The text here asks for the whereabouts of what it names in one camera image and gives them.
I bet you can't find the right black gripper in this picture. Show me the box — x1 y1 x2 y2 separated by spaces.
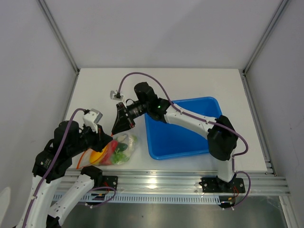
112 102 149 136

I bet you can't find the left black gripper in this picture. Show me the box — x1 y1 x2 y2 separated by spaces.
69 121 113 156

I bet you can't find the yellow mango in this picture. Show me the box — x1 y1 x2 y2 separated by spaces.
89 148 107 165

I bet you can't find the red chili pepper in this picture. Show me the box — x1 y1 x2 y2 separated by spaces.
101 140 118 165

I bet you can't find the green cucumber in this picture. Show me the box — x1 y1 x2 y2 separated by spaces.
116 143 128 152

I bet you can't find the clear zip bag orange zipper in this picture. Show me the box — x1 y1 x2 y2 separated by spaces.
76 133 139 169

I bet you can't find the green grape bunch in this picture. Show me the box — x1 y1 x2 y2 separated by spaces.
111 152 129 165

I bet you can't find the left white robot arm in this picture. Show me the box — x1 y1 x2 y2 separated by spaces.
17 121 112 228

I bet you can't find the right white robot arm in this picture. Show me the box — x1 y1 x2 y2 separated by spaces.
112 82 240 192

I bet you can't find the blue plastic bin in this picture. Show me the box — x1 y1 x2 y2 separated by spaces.
144 97 222 160

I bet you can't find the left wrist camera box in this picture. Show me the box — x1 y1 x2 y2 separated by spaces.
83 109 103 133

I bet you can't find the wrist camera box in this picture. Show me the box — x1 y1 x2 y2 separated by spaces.
83 109 103 133
110 90 126 106

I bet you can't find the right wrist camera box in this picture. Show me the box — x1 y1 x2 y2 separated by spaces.
110 90 126 106

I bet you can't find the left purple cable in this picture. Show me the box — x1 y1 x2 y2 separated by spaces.
22 108 117 226

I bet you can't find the purple cable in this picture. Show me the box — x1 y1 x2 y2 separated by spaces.
116 72 252 209
22 108 117 226

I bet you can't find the white slotted cable duct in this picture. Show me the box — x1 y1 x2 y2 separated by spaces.
80 193 220 205

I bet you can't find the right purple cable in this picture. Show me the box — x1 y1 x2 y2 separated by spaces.
116 72 252 209

